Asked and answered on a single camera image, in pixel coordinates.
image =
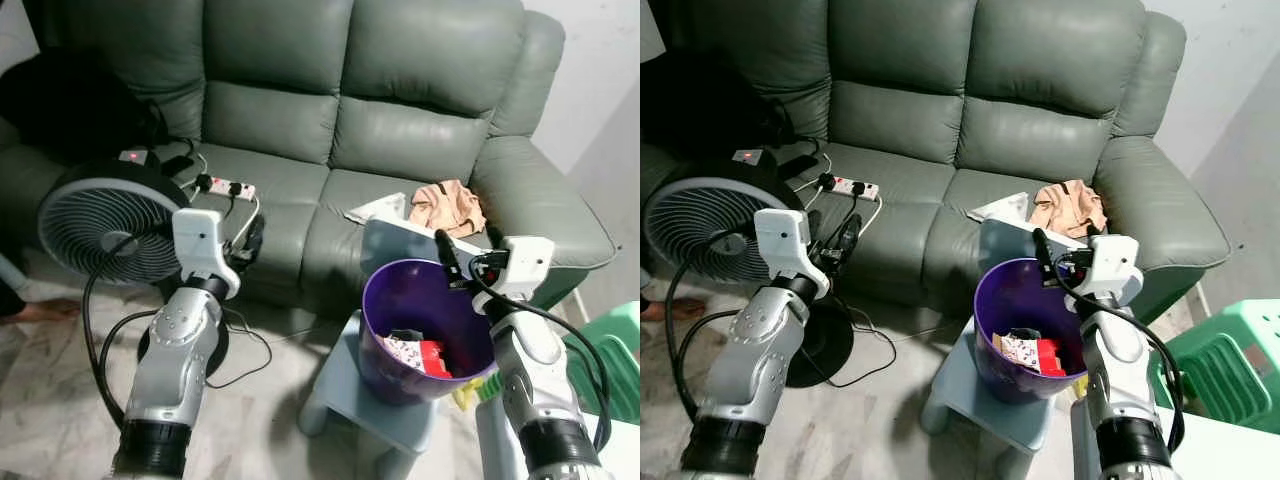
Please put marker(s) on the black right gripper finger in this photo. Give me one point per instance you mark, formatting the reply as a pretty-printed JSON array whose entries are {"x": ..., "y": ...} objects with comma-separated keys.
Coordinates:
[
  {"x": 1093, "y": 235},
  {"x": 1046, "y": 260},
  {"x": 449, "y": 258},
  {"x": 496, "y": 238}
]

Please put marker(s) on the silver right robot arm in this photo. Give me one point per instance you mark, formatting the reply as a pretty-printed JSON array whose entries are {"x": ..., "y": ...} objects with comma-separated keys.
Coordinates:
[
  {"x": 1120, "y": 365},
  {"x": 530, "y": 365}
]

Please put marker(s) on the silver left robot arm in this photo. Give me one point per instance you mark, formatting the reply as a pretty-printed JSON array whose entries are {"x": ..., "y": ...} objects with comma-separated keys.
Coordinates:
[
  {"x": 180, "y": 345},
  {"x": 750, "y": 350}
]

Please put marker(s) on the purple plastic rubbish bin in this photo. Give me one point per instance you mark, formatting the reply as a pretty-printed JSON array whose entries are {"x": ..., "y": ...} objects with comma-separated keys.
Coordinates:
[
  {"x": 400, "y": 300},
  {"x": 1010, "y": 300}
]

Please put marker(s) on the beige crumpled cloth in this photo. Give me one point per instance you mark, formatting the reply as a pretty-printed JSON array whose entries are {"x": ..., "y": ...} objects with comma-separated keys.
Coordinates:
[
  {"x": 1070, "y": 208},
  {"x": 450, "y": 208}
]

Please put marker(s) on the white power strip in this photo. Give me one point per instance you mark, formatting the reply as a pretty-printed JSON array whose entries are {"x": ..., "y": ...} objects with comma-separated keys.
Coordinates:
[
  {"x": 866, "y": 188},
  {"x": 240, "y": 189}
]

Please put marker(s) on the red box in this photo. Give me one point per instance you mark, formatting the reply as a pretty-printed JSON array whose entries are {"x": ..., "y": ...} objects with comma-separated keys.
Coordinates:
[
  {"x": 436, "y": 360},
  {"x": 1050, "y": 358}
]

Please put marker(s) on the black power adapter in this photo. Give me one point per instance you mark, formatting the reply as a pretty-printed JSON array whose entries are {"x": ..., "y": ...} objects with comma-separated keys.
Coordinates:
[
  {"x": 178, "y": 165},
  {"x": 798, "y": 162}
]

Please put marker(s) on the white red-patterned packet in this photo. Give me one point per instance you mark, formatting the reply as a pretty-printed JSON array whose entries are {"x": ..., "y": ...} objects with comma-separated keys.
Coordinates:
[
  {"x": 1018, "y": 352},
  {"x": 405, "y": 352}
]

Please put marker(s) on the grey-green leather sofa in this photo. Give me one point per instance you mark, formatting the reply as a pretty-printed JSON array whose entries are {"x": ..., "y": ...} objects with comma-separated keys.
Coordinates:
[
  {"x": 1020, "y": 140},
  {"x": 400, "y": 140}
]

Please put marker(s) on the black device with red light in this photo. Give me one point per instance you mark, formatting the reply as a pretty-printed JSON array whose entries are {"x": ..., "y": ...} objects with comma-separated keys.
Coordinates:
[
  {"x": 747, "y": 157},
  {"x": 133, "y": 157}
]

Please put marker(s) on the yellow plastic item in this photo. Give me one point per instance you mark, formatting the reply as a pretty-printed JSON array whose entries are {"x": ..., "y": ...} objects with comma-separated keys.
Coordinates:
[{"x": 468, "y": 395}]

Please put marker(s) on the black floor fan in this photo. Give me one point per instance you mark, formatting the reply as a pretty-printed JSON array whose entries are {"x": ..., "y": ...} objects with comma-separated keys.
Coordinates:
[
  {"x": 105, "y": 235},
  {"x": 700, "y": 235}
]

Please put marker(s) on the blue-grey plastic chair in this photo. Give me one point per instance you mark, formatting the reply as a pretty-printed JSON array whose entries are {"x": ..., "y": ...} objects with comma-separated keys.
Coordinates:
[
  {"x": 345, "y": 385},
  {"x": 960, "y": 385}
]

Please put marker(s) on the green plastic stool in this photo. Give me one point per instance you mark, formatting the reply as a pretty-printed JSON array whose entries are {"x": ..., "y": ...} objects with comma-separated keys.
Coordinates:
[
  {"x": 610, "y": 350},
  {"x": 1230, "y": 370}
]

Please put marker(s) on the person bare foot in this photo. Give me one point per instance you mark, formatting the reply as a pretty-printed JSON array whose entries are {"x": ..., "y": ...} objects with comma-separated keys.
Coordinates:
[
  {"x": 45, "y": 310},
  {"x": 650, "y": 311}
]

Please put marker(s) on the black bag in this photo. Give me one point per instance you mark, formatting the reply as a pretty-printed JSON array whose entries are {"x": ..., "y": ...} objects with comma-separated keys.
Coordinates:
[
  {"x": 700, "y": 105},
  {"x": 70, "y": 105}
]

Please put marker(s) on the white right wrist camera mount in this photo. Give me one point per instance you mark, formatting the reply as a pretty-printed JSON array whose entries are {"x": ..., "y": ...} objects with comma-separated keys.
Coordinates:
[
  {"x": 1118, "y": 265},
  {"x": 525, "y": 262}
]

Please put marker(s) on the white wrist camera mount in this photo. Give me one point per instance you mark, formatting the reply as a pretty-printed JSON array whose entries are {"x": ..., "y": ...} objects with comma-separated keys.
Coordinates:
[
  {"x": 780, "y": 240},
  {"x": 1118, "y": 265},
  {"x": 525, "y": 262},
  {"x": 198, "y": 240}
]

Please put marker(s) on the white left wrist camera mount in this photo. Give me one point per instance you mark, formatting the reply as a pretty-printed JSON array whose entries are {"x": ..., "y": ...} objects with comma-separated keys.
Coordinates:
[
  {"x": 780, "y": 240},
  {"x": 198, "y": 240}
]

